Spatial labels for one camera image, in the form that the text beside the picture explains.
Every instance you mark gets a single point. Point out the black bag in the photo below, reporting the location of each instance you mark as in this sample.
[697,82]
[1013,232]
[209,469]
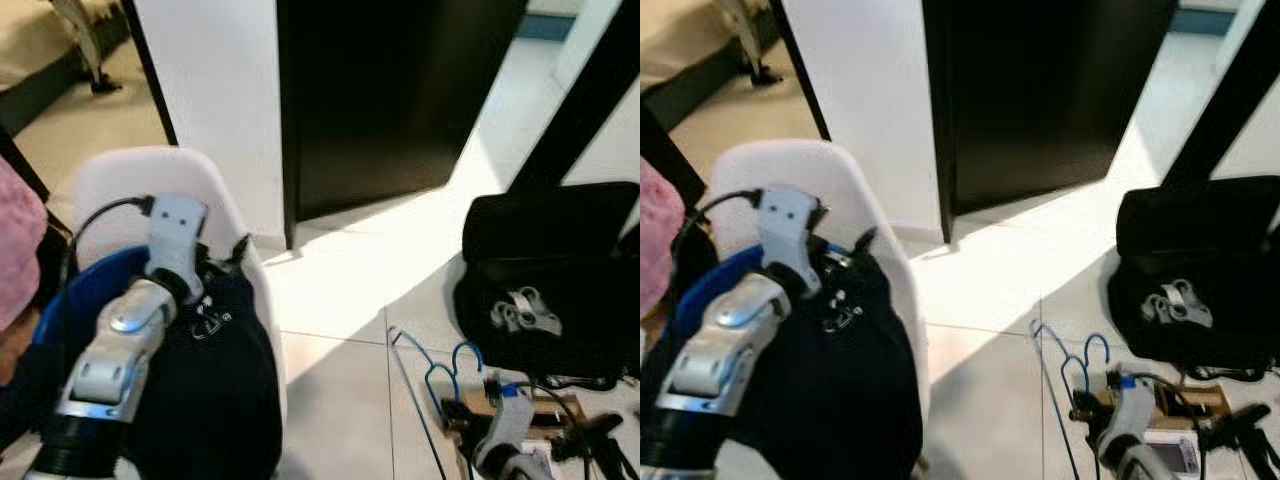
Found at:
[590,230]
[1220,220]

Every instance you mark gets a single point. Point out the person in pink shirt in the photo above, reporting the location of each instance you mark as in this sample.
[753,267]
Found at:
[20,240]
[655,240]

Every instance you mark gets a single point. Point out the black door frame post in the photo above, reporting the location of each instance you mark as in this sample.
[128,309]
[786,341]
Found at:
[150,80]
[800,70]

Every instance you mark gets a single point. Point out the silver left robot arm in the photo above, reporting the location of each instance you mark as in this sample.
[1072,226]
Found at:
[115,350]
[720,350]

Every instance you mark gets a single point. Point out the white plastic chair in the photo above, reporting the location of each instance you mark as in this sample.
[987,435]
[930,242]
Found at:
[110,180]
[740,175]

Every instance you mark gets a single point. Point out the grey metal stand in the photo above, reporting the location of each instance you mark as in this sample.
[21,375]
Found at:
[95,75]
[760,70]

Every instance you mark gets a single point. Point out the brown cardboard box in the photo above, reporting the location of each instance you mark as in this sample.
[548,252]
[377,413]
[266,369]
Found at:
[1200,400]
[545,408]

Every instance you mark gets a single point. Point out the black pillar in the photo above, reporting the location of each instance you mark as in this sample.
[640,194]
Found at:
[1230,90]
[590,90]

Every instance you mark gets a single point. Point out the beige sofa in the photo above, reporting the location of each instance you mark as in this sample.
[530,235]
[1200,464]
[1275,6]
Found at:
[40,40]
[680,30]

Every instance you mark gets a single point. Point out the blue plastic hanger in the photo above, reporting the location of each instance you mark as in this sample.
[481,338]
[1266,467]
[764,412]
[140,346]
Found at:
[1097,337]
[468,346]

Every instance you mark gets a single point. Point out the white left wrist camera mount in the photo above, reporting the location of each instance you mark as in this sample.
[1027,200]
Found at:
[175,225]
[790,220]

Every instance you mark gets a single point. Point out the white product box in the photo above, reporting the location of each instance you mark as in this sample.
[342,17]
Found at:
[1172,455]
[540,462]

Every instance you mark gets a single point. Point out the grey plastic gadget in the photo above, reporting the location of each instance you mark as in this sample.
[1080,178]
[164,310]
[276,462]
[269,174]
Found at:
[525,312]
[1178,305]

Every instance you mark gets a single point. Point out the black tripod gadget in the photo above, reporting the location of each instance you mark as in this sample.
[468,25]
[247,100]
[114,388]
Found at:
[1240,430]
[590,440]

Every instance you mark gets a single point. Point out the navy garment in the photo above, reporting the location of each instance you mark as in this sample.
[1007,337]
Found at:
[850,400]
[220,400]

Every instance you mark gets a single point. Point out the black door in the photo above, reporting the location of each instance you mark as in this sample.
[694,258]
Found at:
[1040,100]
[400,100]

